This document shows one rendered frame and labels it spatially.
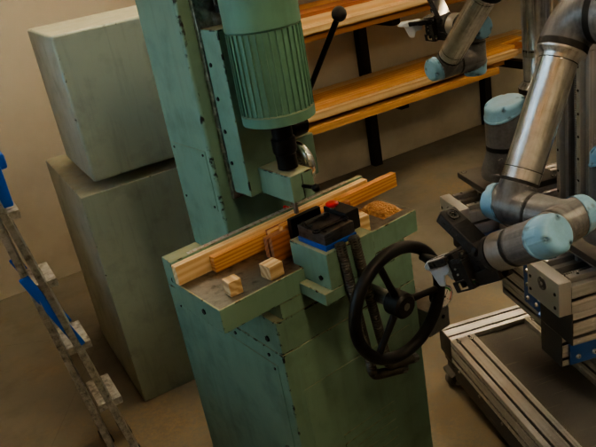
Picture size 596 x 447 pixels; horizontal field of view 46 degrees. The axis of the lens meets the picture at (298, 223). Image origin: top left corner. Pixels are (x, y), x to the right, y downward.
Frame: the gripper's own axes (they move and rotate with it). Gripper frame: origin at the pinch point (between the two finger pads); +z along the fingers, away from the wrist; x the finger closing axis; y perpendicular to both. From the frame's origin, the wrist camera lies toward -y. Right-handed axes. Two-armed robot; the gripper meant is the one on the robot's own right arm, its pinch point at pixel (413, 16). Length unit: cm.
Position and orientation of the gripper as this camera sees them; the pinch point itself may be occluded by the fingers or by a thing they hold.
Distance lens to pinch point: 259.5
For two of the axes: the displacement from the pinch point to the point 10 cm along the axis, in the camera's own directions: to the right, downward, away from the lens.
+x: 8.3, -4.5, 3.2
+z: -4.8, -2.8, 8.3
